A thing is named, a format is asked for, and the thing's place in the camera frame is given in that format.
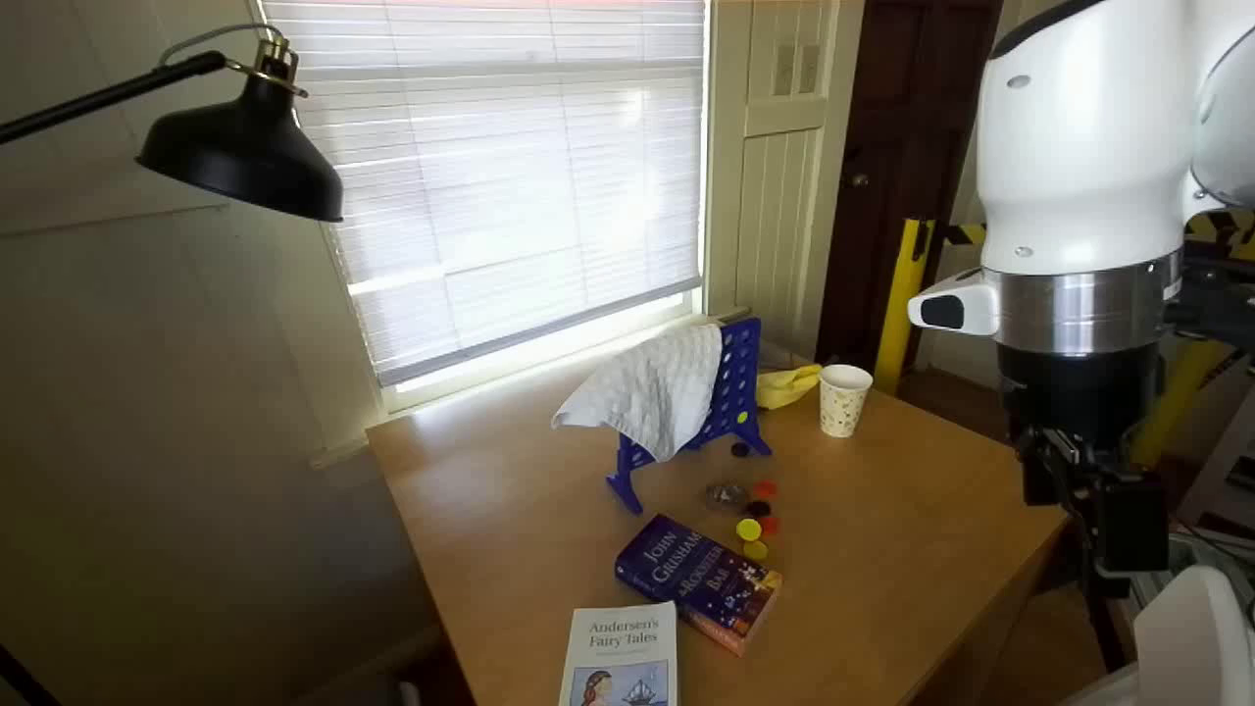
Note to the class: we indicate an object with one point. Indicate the dark brown wooden door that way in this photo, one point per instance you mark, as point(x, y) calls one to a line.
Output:
point(903, 117)

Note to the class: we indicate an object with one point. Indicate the white cloth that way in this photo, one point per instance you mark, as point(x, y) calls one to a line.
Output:
point(650, 387)

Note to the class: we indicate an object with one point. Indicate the grey game disc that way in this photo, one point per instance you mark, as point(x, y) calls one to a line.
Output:
point(720, 490)

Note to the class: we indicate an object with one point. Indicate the yellow stand post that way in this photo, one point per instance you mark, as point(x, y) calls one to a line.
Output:
point(903, 299)
point(1177, 393)

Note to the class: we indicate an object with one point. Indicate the white chair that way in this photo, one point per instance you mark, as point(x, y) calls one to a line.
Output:
point(1199, 639)

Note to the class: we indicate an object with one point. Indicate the white window blinds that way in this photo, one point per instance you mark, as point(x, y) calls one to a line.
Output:
point(524, 170)

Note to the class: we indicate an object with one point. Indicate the cream panelled cupboard door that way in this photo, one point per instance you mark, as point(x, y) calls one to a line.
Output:
point(779, 207)

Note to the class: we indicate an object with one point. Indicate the black game disc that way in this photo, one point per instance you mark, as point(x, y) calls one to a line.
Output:
point(758, 507)
point(742, 448)

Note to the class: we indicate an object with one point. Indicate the black desk lamp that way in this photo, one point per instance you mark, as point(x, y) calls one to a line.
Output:
point(241, 150)

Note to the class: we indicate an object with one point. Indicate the blue connect four frame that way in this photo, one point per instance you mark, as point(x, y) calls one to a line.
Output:
point(734, 377)

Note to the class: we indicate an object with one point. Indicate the white speckled paper cup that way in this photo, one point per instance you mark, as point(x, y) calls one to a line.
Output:
point(845, 400)

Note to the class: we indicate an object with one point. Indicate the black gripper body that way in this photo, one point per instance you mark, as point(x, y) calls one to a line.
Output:
point(1122, 521)

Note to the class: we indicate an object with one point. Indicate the dark blue book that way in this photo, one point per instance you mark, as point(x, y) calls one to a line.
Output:
point(694, 575)

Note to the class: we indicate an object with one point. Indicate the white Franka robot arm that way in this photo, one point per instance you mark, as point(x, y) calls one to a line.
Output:
point(1082, 132)

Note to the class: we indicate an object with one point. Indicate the white fairy tales book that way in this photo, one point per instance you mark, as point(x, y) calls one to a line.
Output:
point(620, 652)

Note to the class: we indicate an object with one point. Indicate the yellow soft object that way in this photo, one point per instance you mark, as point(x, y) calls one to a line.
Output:
point(789, 387)

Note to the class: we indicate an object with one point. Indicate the red game disc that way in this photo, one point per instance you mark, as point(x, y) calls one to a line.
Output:
point(765, 486)
point(775, 521)

